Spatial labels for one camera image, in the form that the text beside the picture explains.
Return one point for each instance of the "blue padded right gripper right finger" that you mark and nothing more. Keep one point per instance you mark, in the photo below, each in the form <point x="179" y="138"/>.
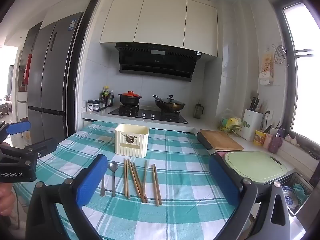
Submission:
<point x="272" y="220"/>

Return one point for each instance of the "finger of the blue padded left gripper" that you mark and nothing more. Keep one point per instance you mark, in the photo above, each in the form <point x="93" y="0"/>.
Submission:
<point x="38" y="150"/>
<point x="13" y="128"/>

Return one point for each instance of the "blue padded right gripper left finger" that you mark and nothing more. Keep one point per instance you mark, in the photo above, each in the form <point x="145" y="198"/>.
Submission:
<point x="43" y="219"/>

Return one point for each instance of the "steel spoon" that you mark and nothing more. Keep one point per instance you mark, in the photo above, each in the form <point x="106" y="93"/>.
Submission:
<point x="102" y="191"/>
<point x="113" y="166"/>

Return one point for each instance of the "wooden chopstick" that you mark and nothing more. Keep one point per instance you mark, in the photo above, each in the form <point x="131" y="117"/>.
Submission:
<point x="134" y="180"/>
<point x="155" y="185"/>
<point x="125" y="177"/>
<point x="144" y="179"/>
<point x="140" y="187"/>

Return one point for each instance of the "person's left hand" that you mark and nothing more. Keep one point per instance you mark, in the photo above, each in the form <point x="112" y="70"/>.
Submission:
<point x="7" y="199"/>

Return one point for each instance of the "dish basket with bowls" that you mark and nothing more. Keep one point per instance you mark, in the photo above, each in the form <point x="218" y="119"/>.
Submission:
<point x="296" y="190"/>

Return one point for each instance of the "green plastic cutting board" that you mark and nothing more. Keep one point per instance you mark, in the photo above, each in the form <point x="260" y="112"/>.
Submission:
<point x="257" y="166"/>

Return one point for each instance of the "white spice jar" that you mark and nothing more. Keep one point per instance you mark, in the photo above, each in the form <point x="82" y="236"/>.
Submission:
<point x="90" y="106"/>

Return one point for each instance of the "spice jar rack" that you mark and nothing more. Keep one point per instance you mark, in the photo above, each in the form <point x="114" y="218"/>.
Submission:
<point x="99" y="105"/>

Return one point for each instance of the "purple soap bottle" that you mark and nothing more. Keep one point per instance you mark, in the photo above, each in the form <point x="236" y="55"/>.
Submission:
<point x="277" y="141"/>

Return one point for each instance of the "yellow utensil cup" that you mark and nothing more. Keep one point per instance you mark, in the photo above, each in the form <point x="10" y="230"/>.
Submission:
<point x="259" y="137"/>

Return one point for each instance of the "sauce bottles group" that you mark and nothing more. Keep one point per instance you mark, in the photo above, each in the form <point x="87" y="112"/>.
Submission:
<point x="106" y="97"/>

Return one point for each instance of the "cream utensil holder box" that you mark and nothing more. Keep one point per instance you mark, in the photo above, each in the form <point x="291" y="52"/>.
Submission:
<point x="131" y="140"/>

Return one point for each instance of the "wooden cutting board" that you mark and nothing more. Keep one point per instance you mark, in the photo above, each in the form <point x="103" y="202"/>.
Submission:
<point x="220" y="141"/>

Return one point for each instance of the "grey steel refrigerator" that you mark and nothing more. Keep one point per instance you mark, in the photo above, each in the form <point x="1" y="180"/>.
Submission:
<point x="47" y="81"/>

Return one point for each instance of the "teal white checkered tablecloth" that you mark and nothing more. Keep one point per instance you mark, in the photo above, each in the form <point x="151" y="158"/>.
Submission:
<point x="193" y="206"/>

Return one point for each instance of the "black gas cooktop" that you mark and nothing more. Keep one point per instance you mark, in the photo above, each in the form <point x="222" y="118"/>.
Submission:
<point x="137" y="112"/>

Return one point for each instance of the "yellow green bag bundle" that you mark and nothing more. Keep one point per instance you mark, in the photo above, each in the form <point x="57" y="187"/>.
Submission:
<point x="230" y="123"/>

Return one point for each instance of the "white knife block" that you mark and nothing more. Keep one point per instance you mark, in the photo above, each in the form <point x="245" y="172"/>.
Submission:
<point x="251" y="120"/>

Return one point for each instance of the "black pot red lid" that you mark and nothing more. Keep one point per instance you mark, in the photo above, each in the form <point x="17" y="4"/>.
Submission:
<point x="129" y="98"/>

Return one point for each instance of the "black chair back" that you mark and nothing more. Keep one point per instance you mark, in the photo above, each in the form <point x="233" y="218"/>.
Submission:
<point x="204" y="142"/>

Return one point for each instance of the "dark glass kettle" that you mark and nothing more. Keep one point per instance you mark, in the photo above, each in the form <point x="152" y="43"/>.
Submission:
<point x="198" y="111"/>

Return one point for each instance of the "black wok glass lid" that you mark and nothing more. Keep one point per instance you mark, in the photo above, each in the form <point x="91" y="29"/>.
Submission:
<point x="169" y="104"/>

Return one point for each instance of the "black range hood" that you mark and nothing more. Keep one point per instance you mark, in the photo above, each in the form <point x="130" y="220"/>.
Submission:
<point x="157" y="60"/>

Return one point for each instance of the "white upper cabinets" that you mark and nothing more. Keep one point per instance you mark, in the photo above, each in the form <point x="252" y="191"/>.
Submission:
<point x="184" y="24"/>

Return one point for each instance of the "hanging wall calendar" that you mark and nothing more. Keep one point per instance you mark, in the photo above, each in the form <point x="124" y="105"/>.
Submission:
<point x="266" y="72"/>

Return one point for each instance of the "metal wire trivet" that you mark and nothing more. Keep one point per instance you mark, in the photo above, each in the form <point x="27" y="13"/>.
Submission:
<point x="280" y="54"/>

